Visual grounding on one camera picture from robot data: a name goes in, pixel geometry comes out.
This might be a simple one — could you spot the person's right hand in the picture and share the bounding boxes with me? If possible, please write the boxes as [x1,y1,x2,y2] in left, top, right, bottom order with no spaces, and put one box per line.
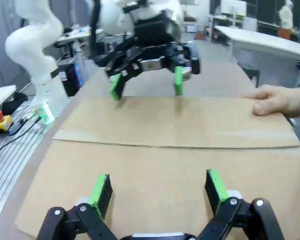
[241,84,300,119]

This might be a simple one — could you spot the black braided cable sleeve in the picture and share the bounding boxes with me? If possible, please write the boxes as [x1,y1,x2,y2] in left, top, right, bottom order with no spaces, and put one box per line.
[89,0,103,62]

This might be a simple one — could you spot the black computer tower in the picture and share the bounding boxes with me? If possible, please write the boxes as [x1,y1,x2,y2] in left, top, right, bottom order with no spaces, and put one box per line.
[50,62,84,98]

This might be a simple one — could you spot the brown cardboard box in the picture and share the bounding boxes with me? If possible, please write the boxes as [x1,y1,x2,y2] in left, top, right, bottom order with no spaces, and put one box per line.
[13,95,300,240]

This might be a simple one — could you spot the person in beige hoodie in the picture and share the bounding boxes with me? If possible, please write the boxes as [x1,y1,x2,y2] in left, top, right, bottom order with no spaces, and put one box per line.
[276,0,295,40]

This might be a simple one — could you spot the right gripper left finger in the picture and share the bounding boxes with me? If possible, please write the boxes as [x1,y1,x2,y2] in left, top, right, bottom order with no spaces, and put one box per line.
[36,172,134,240]

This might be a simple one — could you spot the black cable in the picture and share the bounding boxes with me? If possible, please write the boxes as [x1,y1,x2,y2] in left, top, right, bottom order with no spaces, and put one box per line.
[0,116,42,156]

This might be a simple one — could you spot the black stool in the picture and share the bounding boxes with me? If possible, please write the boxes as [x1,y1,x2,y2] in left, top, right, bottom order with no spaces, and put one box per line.
[239,63,261,88]

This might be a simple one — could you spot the slotted aluminium base plate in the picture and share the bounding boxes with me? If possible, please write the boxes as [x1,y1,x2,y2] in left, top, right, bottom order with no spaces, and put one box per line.
[0,103,57,226]

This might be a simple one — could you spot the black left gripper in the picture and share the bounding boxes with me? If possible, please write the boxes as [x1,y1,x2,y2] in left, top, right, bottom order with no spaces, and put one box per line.
[94,16,201,102]

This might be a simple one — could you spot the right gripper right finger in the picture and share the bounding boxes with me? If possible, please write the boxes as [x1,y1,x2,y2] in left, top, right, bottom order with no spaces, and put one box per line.
[196,168,286,240]

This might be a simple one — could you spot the long white table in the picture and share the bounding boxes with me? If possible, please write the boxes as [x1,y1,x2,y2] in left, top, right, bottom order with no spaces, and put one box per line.
[214,24,300,66]

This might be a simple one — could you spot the yellow emergency stop button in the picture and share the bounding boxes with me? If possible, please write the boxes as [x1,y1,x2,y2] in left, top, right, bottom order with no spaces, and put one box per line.
[0,110,15,135]

